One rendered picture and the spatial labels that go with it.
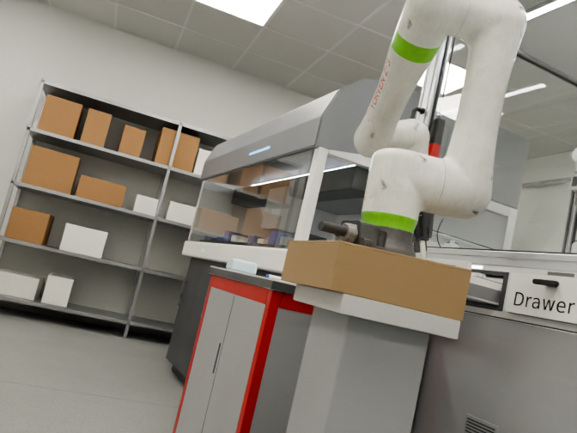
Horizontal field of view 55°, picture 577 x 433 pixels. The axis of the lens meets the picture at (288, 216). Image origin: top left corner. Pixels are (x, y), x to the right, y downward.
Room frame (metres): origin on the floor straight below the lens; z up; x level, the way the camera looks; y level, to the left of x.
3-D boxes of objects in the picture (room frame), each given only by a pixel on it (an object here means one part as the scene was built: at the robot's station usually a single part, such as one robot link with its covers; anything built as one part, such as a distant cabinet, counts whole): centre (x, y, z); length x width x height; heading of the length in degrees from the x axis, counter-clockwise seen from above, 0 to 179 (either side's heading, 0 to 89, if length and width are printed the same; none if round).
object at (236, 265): (2.06, 0.13, 0.78); 0.15 x 0.10 x 0.04; 11
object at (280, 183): (3.41, -0.22, 1.13); 1.78 x 1.14 x 0.45; 23
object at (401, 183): (1.28, -0.24, 1.02); 0.16 x 0.13 x 0.19; 96
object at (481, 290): (1.73, -0.65, 0.86); 0.40 x 0.26 x 0.06; 113
